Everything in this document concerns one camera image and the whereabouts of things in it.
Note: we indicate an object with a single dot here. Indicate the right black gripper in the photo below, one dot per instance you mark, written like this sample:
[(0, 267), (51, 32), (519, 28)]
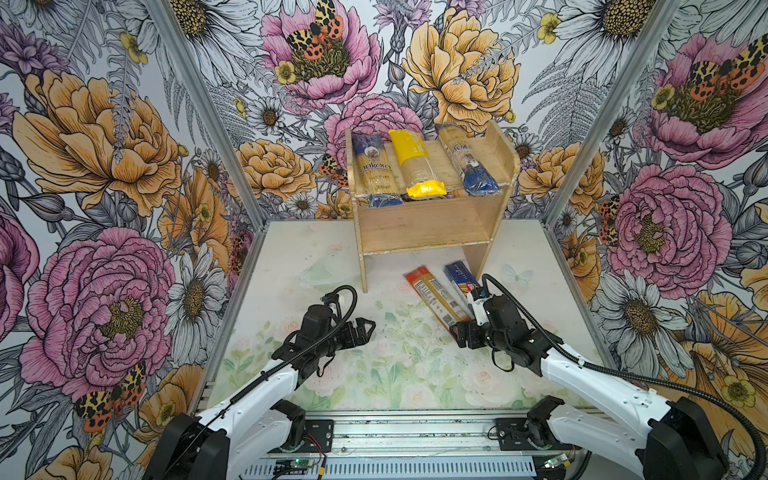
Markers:
[(472, 329)]

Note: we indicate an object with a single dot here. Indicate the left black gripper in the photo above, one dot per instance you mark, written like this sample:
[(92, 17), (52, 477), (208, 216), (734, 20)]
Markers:
[(362, 339)]

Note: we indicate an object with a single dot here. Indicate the blue Barilla spaghetti box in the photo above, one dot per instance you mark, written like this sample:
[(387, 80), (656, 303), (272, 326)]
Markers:
[(460, 277)]

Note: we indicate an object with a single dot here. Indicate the red clear spaghetti bag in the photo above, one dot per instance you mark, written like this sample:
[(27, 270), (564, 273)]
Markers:
[(448, 311)]

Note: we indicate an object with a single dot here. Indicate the blue gold spaghetti bag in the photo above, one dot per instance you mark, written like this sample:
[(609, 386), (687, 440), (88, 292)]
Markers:
[(476, 180)]

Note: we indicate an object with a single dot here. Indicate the dark blue spaghetti bag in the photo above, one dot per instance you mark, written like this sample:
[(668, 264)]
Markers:
[(376, 174)]

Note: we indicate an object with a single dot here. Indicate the yellow spaghetti bag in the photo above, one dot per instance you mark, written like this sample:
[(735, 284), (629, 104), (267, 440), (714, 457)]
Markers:
[(419, 176)]

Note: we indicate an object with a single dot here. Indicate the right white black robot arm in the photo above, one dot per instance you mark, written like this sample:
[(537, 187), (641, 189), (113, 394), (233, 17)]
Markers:
[(639, 429)]

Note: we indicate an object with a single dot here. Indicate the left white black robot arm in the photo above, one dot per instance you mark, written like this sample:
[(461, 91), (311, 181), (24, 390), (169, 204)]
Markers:
[(222, 441)]

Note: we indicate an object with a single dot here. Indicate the wooden two-tier shelf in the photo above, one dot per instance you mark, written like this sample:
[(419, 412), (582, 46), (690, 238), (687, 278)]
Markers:
[(471, 223)]

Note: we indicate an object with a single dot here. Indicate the small green circuit board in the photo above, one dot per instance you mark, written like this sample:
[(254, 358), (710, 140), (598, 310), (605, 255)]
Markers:
[(293, 467)]

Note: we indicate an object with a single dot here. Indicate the right small circuit board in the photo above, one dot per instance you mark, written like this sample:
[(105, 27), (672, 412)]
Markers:
[(558, 461)]

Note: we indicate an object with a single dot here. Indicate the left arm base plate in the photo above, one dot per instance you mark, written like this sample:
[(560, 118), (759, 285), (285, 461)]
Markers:
[(310, 436)]

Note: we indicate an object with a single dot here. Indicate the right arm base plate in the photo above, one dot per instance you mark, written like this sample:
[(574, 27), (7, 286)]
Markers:
[(516, 434)]

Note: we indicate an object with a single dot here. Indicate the aluminium front rail frame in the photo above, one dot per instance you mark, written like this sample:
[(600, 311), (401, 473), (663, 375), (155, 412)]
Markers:
[(413, 433)]

